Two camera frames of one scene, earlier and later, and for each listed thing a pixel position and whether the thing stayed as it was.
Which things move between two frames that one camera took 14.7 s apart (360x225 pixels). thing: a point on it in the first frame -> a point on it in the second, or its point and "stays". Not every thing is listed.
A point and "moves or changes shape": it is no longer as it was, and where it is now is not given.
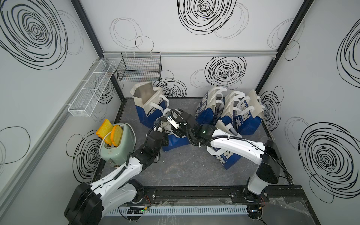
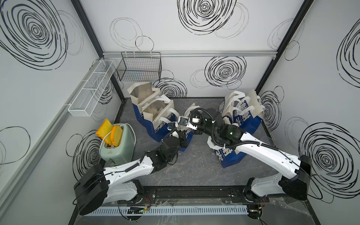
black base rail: x=168 y=195 stays
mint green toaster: x=116 y=156 stays
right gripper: x=175 y=130 -> x=199 y=115
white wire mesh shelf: x=85 y=101 stays
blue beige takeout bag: x=150 y=104 stays
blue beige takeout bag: x=174 y=142 moves or changes shape
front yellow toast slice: x=116 y=135 stays
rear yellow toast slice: x=104 y=129 stays
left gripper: x=164 y=138 -> x=181 y=138
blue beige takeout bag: x=210 y=107 -> x=185 y=131
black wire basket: x=140 y=66 stays
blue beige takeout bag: x=248 y=118 stays
